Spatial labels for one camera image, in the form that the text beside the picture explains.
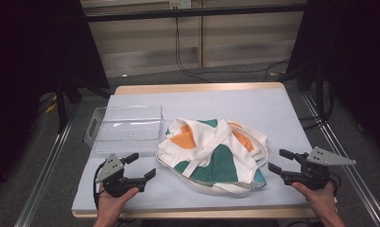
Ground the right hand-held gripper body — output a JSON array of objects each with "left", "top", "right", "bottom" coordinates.
[{"left": 282, "top": 146, "right": 357, "bottom": 191}]

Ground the person's right hand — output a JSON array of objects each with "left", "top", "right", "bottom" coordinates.
[{"left": 291, "top": 179, "right": 339, "bottom": 219}]

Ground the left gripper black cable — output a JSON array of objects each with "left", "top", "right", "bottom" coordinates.
[{"left": 93, "top": 162, "right": 106, "bottom": 210}]

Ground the bundle of black floor cables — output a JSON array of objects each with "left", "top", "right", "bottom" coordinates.
[{"left": 298, "top": 89, "right": 337, "bottom": 131}]

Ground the person's left hand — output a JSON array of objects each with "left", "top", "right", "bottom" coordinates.
[{"left": 96, "top": 183, "right": 141, "bottom": 222}]

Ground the wooden table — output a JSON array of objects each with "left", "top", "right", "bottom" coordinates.
[{"left": 71, "top": 81, "right": 338, "bottom": 219}]

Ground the hanging black cable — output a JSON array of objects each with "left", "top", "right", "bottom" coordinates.
[{"left": 174, "top": 17, "right": 213, "bottom": 83}]

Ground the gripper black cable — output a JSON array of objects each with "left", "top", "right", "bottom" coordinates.
[
  {"left": 328, "top": 171, "right": 342, "bottom": 197},
  {"left": 93, "top": 162, "right": 106, "bottom": 210}
]

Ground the pale blue table mat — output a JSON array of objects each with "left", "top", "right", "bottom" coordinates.
[{"left": 71, "top": 87, "right": 337, "bottom": 213}]

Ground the white orange green tote bag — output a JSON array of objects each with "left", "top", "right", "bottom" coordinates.
[{"left": 155, "top": 117, "right": 269, "bottom": 199}]

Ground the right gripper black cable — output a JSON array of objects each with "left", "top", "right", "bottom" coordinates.
[{"left": 328, "top": 171, "right": 342, "bottom": 197}]

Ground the black metal stand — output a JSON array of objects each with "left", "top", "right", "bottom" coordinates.
[{"left": 54, "top": 75, "right": 70, "bottom": 134}]

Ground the black horizontal bar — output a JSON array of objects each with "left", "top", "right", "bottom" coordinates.
[{"left": 83, "top": 3, "right": 307, "bottom": 23}]

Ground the clear plastic container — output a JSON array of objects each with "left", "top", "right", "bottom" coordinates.
[{"left": 82, "top": 104, "right": 164, "bottom": 156}]

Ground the thin black floor cable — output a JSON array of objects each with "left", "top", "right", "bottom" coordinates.
[{"left": 194, "top": 58, "right": 290, "bottom": 78}]

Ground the black curtain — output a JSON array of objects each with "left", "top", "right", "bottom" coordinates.
[
  {"left": 0, "top": 0, "right": 111, "bottom": 198},
  {"left": 286, "top": 0, "right": 380, "bottom": 160}
]

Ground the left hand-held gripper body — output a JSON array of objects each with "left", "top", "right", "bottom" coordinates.
[{"left": 95, "top": 153, "right": 147, "bottom": 199}]

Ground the metal floor rail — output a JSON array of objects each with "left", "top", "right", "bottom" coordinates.
[
  {"left": 13, "top": 103, "right": 82, "bottom": 227},
  {"left": 301, "top": 91, "right": 380, "bottom": 227}
]

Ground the white wall power outlet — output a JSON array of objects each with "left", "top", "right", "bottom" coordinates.
[{"left": 168, "top": 0, "right": 192, "bottom": 9}]

